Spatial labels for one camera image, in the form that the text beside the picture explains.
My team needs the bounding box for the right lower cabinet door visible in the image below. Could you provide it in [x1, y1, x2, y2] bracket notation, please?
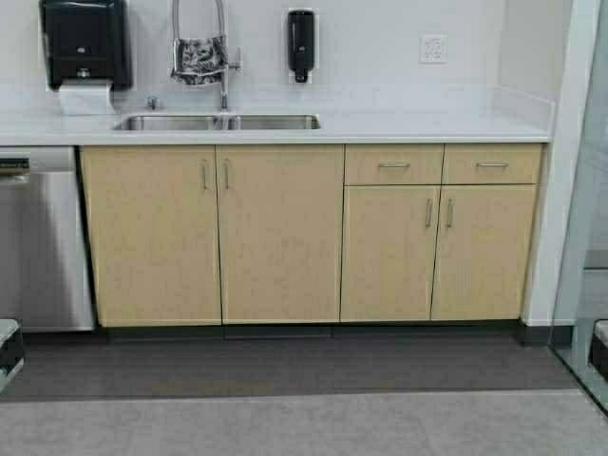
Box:
[431, 184, 537, 321]

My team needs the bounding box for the stainless steel double sink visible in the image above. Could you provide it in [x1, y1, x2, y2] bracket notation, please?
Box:
[113, 114, 321, 131]

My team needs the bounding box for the stainless steel dishwasher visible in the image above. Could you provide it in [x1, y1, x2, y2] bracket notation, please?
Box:
[1, 146, 96, 333]

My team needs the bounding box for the black wall soap dispenser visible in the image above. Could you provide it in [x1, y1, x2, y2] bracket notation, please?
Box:
[288, 9, 314, 84]

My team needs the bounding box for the white paper towel sheet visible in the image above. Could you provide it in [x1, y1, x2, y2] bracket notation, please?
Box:
[57, 81, 115, 116]

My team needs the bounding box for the right sink cabinet door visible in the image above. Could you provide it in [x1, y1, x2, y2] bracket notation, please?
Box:
[217, 144, 345, 324]

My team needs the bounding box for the left lower cabinet door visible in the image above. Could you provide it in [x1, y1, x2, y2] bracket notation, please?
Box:
[340, 185, 440, 323]

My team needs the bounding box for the left wooden drawer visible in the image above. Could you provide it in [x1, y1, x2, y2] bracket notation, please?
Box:
[345, 144, 444, 185]

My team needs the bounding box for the sink cabinet door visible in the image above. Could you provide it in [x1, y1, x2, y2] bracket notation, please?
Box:
[217, 144, 345, 324]
[80, 145, 221, 328]

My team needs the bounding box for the right wooden drawer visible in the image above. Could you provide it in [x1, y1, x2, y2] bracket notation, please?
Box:
[443, 143, 543, 185]

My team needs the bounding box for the white wall outlet plate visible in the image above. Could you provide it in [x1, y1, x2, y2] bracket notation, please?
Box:
[419, 34, 448, 65]

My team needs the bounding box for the left sink cabinet door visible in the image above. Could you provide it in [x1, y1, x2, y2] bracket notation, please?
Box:
[80, 145, 221, 328]

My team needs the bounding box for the black paper towel dispenser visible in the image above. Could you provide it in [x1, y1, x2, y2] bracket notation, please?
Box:
[38, 0, 133, 91]

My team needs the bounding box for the wooden drawer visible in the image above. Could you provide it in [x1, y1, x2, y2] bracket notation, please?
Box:
[345, 144, 444, 185]
[443, 143, 543, 185]

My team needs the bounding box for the chrome sink faucet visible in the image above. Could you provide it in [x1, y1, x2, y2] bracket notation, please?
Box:
[170, 1, 242, 112]

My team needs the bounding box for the black white floral cloth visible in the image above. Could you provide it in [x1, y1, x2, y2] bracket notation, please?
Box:
[171, 35, 228, 86]

